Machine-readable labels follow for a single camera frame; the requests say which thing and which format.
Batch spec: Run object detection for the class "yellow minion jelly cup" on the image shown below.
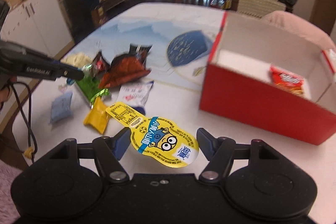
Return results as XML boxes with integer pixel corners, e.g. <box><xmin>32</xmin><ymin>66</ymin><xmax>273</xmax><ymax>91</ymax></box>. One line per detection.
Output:
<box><xmin>106</xmin><ymin>102</ymin><xmax>199</xmax><ymax>168</ymax></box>

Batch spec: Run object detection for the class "white blue snack packet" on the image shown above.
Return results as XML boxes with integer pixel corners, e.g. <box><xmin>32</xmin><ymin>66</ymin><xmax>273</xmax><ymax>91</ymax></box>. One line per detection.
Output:
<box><xmin>117</xmin><ymin>81</ymin><xmax>154</xmax><ymax>107</ymax></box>

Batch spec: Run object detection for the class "cream biscuit packet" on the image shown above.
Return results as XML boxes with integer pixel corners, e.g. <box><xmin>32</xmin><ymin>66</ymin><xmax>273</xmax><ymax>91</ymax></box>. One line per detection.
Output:
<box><xmin>61</xmin><ymin>52</ymin><xmax>93</xmax><ymax>69</ymax></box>

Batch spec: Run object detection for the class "green cracker packet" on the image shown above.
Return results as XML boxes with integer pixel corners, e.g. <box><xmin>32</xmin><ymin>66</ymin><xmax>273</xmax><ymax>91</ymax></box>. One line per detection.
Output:
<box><xmin>75</xmin><ymin>64</ymin><xmax>110</xmax><ymax>108</ymax></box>

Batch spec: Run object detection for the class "brown orange snack bag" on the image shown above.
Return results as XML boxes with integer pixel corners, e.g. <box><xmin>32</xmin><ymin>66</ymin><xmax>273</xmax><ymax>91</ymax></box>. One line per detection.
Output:
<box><xmin>98</xmin><ymin>53</ymin><xmax>151</xmax><ymax>88</ymax></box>

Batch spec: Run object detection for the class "red chips snack bag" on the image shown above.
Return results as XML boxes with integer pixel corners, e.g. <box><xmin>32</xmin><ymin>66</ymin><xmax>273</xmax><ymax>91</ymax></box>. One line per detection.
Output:
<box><xmin>270</xmin><ymin>64</ymin><xmax>304</xmax><ymax>96</ymax></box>

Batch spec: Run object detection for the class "left hand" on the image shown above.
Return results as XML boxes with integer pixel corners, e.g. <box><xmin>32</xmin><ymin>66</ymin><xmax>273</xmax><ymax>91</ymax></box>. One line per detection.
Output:
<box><xmin>0</xmin><ymin>76</ymin><xmax>17</xmax><ymax>103</ymax></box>

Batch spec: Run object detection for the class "yellow candy packet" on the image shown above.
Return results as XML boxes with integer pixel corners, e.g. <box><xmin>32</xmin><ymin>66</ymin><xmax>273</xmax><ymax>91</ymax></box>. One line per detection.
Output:
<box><xmin>83</xmin><ymin>97</ymin><xmax>110</xmax><ymax>135</ymax></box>

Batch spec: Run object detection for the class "white cupboard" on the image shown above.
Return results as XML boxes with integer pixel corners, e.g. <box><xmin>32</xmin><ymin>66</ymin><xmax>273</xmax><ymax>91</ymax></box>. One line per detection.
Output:
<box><xmin>1</xmin><ymin>0</ymin><xmax>75</xmax><ymax>59</ymax></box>

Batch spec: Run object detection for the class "light blue tissue packet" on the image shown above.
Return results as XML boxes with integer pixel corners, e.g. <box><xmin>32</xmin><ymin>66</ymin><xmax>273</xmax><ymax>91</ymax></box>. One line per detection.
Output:
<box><xmin>50</xmin><ymin>91</ymin><xmax>72</xmax><ymax>124</ymax></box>

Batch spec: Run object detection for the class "small dark triangular snack packet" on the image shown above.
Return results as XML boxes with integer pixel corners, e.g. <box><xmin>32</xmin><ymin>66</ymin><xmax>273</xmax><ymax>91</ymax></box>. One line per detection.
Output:
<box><xmin>90</xmin><ymin>51</ymin><xmax>110</xmax><ymax>79</ymax></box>

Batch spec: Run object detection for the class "red cardboard box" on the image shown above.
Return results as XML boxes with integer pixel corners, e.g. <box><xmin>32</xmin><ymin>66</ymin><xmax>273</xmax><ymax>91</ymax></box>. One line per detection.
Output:
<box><xmin>199</xmin><ymin>11</ymin><xmax>335</xmax><ymax>145</ymax></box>

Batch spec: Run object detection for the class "brown paper bag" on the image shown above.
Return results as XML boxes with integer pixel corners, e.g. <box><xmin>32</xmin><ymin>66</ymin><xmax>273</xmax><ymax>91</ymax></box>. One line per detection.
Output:
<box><xmin>91</xmin><ymin>6</ymin><xmax>108</xmax><ymax>28</ymax></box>

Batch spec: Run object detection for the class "black snack packet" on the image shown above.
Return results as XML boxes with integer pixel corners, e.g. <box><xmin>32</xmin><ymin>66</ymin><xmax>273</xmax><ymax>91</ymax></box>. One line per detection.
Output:
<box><xmin>129</xmin><ymin>44</ymin><xmax>152</xmax><ymax>67</ymax></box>

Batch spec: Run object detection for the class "beige sofa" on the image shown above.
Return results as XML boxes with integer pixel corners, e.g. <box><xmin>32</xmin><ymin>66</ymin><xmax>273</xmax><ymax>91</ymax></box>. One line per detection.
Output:
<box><xmin>237</xmin><ymin>0</ymin><xmax>286</xmax><ymax>18</ymax></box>

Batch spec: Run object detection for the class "black cable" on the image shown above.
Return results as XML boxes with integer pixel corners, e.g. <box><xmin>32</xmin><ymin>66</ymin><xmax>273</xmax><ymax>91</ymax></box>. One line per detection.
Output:
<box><xmin>10</xmin><ymin>81</ymin><xmax>39</xmax><ymax>164</ymax></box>

